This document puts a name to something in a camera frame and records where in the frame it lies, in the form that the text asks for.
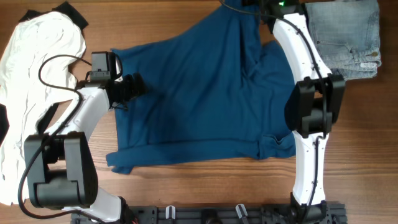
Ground folded light blue jeans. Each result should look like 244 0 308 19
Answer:
305 0 382 80

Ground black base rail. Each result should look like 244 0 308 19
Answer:
70 203 348 224

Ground blue polo shirt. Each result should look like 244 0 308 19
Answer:
106 1 295 174

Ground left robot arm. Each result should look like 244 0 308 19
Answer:
17 52 146 223

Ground white garment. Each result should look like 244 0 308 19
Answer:
1 12 86 205

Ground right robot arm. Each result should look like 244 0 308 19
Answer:
241 1 348 223

